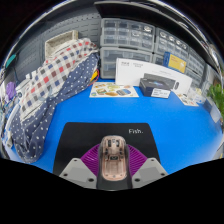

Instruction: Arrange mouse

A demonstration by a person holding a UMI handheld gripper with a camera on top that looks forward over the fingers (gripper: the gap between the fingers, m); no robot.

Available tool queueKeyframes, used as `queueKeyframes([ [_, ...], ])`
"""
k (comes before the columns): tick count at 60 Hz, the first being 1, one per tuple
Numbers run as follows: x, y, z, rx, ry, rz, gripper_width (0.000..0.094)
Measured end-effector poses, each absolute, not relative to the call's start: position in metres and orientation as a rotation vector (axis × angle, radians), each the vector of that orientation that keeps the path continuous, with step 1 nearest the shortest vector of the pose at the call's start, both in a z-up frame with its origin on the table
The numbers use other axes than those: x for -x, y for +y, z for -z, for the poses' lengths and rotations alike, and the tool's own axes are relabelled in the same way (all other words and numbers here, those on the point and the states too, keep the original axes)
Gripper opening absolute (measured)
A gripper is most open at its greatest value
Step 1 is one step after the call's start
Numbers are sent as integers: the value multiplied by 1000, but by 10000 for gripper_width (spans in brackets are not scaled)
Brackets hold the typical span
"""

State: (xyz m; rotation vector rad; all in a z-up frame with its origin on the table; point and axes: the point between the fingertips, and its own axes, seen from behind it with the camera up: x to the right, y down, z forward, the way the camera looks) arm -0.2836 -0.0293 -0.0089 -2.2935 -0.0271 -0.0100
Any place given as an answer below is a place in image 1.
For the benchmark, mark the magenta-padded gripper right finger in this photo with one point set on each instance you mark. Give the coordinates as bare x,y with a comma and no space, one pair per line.
150,170

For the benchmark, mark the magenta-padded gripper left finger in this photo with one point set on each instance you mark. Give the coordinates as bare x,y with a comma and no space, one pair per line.
76,171

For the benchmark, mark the transparent pink computer mouse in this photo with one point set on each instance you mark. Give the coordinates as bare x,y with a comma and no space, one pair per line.
113,161

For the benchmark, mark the black mouse pad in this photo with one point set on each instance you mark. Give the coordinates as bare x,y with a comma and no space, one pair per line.
83,136

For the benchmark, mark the navy polka dot cloth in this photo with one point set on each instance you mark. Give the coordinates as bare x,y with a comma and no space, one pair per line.
36,130

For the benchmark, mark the colourful sticker sheet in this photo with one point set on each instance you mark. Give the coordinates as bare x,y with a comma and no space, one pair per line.
110,90
186,100

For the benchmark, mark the small black box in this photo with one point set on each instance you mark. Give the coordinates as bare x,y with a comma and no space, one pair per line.
153,86

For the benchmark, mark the red blue checked cloth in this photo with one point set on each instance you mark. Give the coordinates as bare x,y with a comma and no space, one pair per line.
53,76

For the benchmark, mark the long white keyboard box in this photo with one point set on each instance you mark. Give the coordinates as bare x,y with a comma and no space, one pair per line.
133,71

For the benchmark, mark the green potted plant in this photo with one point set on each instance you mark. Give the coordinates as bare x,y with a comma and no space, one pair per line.
216,95

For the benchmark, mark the yellow printed card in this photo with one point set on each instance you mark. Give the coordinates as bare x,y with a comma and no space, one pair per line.
177,63

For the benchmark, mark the white plastic basket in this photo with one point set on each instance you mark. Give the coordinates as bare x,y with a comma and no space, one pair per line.
60,41

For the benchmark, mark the dark shelf unit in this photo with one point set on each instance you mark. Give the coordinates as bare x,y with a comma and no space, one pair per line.
140,11

